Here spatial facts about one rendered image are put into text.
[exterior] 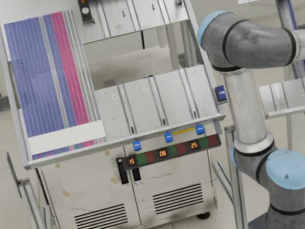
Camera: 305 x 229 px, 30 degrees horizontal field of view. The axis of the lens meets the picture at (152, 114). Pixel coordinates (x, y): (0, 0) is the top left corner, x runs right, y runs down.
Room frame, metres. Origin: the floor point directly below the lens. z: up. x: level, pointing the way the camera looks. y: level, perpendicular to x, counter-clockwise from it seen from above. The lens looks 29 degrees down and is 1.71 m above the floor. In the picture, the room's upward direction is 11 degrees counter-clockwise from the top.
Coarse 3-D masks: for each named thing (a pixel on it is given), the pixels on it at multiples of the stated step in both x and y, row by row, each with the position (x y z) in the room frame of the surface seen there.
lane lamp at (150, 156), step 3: (144, 153) 1.61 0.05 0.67; (147, 153) 1.61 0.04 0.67; (150, 153) 1.61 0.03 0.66; (147, 156) 1.60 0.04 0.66; (150, 156) 1.60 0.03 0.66; (153, 156) 1.60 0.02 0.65; (147, 159) 1.59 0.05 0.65; (150, 159) 1.59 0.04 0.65; (153, 159) 1.59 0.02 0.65; (147, 162) 1.58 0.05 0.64
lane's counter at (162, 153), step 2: (164, 148) 1.62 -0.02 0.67; (158, 150) 1.61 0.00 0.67; (160, 150) 1.61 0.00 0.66; (162, 150) 1.61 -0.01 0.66; (164, 150) 1.61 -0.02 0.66; (166, 150) 1.61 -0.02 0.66; (158, 152) 1.61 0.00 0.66; (160, 152) 1.61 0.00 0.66; (162, 152) 1.61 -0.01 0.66; (164, 152) 1.61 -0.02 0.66; (166, 152) 1.60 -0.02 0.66; (158, 154) 1.60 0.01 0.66; (160, 154) 1.60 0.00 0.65; (162, 154) 1.60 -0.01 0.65; (164, 154) 1.60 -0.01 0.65; (166, 154) 1.60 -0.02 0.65; (160, 156) 1.60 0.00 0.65; (162, 156) 1.60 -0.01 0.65; (164, 156) 1.60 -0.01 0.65; (166, 156) 1.60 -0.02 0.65; (160, 158) 1.59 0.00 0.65
